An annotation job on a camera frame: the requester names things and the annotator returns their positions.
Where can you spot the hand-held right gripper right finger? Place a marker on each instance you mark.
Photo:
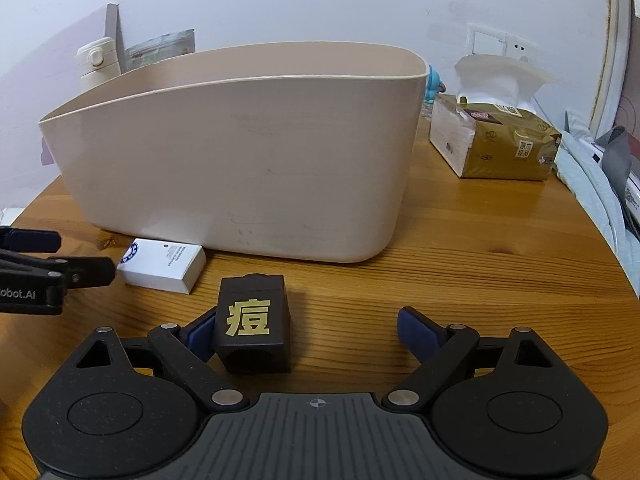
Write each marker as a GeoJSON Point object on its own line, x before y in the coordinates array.
{"type": "Point", "coordinates": [415, 330]}

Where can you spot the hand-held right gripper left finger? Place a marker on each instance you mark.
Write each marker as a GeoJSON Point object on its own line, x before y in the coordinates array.
{"type": "Point", "coordinates": [200, 334]}

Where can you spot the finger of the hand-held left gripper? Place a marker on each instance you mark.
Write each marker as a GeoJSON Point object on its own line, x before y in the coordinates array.
{"type": "Point", "coordinates": [35, 240]}
{"type": "Point", "coordinates": [90, 272]}

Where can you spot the black box with gold character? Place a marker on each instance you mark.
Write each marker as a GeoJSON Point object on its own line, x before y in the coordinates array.
{"type": "Point", "coordinates": [250, 320]}

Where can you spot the white small cardboard box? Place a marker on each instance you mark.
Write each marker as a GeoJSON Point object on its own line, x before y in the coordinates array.
{"type": "Point", "coordinates": [160, 265]}

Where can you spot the beige plastic storage bin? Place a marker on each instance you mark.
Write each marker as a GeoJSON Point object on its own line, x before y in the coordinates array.
{"type": "Point", "coordinates": [225, 160]}

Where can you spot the lilac board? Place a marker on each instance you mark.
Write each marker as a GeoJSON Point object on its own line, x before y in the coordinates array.
{"type": "Point", "coordinates": [30, 75]}

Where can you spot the cream thermos bottle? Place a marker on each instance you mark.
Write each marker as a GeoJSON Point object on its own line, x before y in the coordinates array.
{"type": "Point", "coordinates": [97, 62]}

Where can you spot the gold tissue pack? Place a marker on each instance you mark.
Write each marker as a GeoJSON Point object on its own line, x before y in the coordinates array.
{"type": "Point", "coordinates": [500, 140]}

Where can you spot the light blue cloth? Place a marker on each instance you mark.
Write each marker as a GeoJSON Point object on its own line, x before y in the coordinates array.
{"type": "Point", "coordinates": [600, 210]}

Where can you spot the blue cartoon figurine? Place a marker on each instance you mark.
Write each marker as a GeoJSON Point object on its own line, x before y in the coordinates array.
{"type": "Point", "coordinates": [433, 87]}

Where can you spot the grey fabric item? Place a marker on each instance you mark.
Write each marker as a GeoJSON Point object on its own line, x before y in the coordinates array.
{"type": "Point", "coordinates": [617, 155]}

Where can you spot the white wall socket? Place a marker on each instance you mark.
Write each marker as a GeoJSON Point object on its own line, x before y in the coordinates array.
{"type": "Point", "coordinates": [502, 40]}

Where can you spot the white curved frame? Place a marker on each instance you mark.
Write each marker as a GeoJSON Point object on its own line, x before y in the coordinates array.
{"type": "Point", "coordinates": [612, 35]}

